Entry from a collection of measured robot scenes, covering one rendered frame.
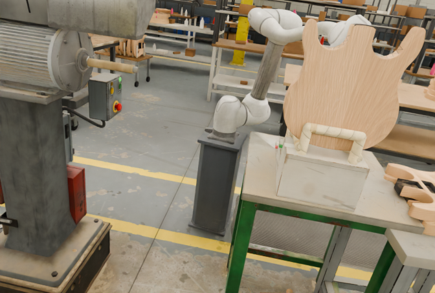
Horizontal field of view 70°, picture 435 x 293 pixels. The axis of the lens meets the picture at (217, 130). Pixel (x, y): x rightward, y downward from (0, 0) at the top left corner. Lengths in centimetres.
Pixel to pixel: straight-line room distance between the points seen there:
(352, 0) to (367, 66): 371
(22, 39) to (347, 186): 124
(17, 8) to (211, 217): 164
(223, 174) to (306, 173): 103
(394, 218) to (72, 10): 127
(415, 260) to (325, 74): 63
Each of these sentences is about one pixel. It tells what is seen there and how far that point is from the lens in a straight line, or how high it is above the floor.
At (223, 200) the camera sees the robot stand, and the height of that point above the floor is 29.
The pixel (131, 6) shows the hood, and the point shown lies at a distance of 106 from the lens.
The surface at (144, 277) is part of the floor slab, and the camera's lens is 205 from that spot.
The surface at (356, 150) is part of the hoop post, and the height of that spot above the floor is 115.
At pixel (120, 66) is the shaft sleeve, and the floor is 126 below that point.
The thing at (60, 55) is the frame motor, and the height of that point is 128.
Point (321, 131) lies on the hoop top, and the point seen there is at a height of 120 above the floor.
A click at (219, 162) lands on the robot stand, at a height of 57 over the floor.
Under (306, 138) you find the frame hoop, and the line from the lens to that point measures 105.
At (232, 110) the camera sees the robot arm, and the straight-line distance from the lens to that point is 193.
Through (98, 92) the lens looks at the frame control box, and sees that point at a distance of 158.
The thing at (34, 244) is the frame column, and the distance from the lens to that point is 181.
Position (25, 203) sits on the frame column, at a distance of 169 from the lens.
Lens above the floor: 155
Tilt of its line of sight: 23 degrees down
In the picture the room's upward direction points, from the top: 8 degrees clockwise
